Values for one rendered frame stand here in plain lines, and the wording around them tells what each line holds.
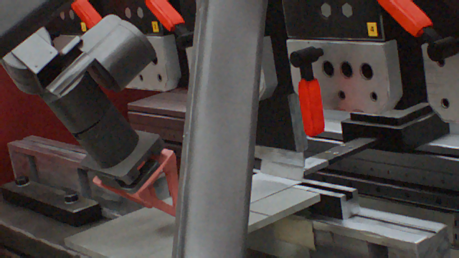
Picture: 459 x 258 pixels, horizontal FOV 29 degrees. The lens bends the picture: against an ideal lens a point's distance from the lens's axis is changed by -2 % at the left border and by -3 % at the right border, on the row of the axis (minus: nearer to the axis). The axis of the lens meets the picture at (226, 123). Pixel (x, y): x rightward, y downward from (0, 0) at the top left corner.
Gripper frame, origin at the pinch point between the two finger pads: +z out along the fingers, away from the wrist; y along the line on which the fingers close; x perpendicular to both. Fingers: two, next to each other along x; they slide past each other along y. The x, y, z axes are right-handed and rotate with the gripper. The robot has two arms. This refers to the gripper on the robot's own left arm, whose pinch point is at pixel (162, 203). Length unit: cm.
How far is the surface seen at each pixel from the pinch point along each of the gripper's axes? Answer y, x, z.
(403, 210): 162, -132, 193
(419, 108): -2.5, -37.8, 20.6
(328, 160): -0.1, -21.9, 15.3
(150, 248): -3.6, 5.7, 0.4
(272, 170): 3.3, -15.7, 11.5
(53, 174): 63, -7, 17
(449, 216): 140, -135, 195
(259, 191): -0.5, -10.7, 9.3
